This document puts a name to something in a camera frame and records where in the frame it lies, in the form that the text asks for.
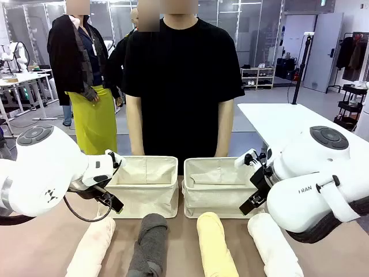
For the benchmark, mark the person's right hand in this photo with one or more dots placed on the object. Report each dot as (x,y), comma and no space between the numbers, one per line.
(137,151)

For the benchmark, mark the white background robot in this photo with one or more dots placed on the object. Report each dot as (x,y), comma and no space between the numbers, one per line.
(20,54)

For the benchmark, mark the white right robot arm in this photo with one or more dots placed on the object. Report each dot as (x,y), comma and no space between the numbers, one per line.
(299,207)

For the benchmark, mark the cream fabric basket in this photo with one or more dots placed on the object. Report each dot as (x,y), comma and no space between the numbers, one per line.
(147,199)
(213,199)

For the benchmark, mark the black suitcases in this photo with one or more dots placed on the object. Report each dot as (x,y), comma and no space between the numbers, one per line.
(285,67)

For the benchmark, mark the black clothes rack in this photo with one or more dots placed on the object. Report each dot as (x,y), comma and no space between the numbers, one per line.
(334,86)

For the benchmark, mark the person's right forearm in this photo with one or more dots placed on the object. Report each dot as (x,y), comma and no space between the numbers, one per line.
(136,132)

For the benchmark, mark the white work desk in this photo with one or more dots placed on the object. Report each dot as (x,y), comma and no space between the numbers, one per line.
(23,79)

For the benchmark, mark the white power strip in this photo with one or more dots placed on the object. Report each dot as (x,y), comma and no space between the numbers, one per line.
(44,118)

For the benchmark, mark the white towel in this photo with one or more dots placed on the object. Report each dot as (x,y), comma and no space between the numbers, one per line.
(274,248)

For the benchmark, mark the white sneakers pair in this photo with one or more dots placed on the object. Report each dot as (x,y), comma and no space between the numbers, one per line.
(261,66)

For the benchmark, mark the person's left forearm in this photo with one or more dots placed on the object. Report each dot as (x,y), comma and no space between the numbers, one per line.
(225,131)

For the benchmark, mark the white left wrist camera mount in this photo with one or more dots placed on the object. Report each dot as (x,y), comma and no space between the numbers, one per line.
(99,168)

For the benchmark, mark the black camera stand pole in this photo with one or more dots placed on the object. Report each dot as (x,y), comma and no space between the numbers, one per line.
(299,75)

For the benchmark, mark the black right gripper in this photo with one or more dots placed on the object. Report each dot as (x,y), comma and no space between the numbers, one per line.
(262,180)

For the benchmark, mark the black utility cart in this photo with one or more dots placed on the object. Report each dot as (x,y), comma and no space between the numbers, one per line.
(350,104)

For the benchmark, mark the brown hanging garment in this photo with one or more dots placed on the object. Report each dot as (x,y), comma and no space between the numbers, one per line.
(359,54)

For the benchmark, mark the bald person in black jacket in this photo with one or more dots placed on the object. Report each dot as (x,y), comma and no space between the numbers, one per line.
(113,69)

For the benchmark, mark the black chair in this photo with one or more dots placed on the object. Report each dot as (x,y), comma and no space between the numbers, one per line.
(4,135)

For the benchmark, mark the pale pink towel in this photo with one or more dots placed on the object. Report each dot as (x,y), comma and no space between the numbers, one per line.
(92,248)

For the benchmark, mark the grey door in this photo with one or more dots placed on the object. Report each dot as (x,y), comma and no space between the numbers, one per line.
(323,57)

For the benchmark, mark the grey rolled towel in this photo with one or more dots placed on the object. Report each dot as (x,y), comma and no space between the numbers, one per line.
(150,245)

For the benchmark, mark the person in black t-shirt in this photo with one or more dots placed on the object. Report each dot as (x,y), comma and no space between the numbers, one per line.
(178,86)

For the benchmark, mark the yellow towel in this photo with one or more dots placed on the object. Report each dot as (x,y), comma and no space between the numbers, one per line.
(214,248)

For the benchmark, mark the person's left hand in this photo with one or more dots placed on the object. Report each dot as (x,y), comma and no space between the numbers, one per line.
(222,151)

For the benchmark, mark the red fire extinguisher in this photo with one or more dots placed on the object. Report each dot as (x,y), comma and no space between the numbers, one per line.
(295,77)

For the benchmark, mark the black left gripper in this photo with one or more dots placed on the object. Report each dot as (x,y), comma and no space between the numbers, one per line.
(86,189)

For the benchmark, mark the man in blue jeans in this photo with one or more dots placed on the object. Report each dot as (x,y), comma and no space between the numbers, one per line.
(67,115)

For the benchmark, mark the person in yellow skirt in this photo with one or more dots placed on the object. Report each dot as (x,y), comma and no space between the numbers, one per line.
(92,121)

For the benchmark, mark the wooden shoe rack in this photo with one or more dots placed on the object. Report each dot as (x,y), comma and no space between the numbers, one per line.
(258,78)

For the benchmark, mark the black hanging coat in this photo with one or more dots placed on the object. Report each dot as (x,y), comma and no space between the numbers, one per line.
(344,53)

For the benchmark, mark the white side table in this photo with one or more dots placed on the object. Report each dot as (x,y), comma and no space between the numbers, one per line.
(276,118)

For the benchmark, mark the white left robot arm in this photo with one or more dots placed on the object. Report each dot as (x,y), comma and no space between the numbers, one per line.
(43,173)

